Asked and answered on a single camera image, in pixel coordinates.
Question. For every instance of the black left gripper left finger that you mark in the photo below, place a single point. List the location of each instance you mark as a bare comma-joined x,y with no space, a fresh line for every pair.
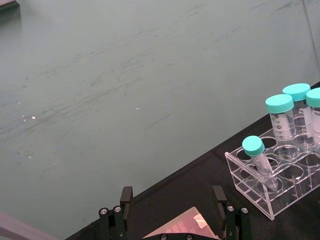
117,220

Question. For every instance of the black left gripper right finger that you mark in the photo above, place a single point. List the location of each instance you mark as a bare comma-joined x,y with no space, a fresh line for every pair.
235,222

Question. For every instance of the black table cloth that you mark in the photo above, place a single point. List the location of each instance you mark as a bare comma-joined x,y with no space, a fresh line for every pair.
190,190

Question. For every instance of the clear acrylic tube rack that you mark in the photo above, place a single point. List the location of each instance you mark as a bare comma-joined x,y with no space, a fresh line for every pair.
280,185

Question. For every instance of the small tube with teal cap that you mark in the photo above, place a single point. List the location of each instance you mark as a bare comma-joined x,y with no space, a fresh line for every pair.
260,160

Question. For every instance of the large tube with teal cap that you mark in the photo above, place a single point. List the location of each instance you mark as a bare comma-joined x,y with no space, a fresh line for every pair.
298,91
315,112
282,120

